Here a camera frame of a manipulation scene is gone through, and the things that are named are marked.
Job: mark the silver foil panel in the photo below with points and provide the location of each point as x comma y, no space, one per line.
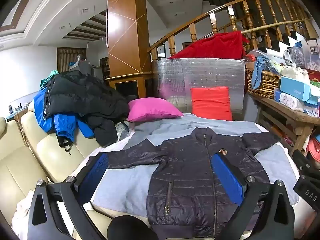
200,72

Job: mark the blue jacket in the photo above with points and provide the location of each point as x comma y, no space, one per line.
62,125

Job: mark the grey blanket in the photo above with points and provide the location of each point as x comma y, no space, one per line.
125,185

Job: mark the red cloth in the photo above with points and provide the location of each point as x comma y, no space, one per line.
212,46

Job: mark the pink pillow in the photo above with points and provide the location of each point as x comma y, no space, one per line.
152,110

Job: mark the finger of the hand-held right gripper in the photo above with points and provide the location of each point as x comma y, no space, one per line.
301,160

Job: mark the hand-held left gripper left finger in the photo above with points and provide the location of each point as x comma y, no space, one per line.
95,172

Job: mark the blue cloth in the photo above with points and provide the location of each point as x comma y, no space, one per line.
258,72

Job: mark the picture frame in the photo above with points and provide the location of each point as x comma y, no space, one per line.
161,51

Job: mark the clear plastic bag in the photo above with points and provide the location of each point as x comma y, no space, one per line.
122,130

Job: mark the crumpled plastic bag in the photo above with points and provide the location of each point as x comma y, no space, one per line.
295,56

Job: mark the red pillow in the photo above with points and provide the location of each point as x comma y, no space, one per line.
211,102

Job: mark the patterned tissue box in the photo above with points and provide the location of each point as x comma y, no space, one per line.
291,102

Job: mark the wooden table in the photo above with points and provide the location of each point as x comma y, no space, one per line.
282,110

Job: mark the light blue box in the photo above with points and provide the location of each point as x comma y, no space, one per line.
296,90

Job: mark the white sheet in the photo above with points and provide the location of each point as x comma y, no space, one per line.
117,143

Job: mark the wooden stair railing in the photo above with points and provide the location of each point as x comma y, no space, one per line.
250,17

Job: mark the clear plastic container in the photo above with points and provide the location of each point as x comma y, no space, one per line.
311,55

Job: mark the black puffer jacket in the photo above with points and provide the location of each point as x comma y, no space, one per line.
85,97

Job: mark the wicker basket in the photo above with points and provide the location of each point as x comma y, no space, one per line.
267,82

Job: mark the wooden slatted door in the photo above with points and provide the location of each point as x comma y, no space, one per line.
67,58

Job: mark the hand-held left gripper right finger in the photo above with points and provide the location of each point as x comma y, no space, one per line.
227,177

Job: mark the cream leather sofa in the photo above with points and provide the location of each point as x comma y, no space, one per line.
22,160

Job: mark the navy quilted jacket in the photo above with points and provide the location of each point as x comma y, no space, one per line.
190,180

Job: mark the teal cloth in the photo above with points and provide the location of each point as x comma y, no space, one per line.
50,76

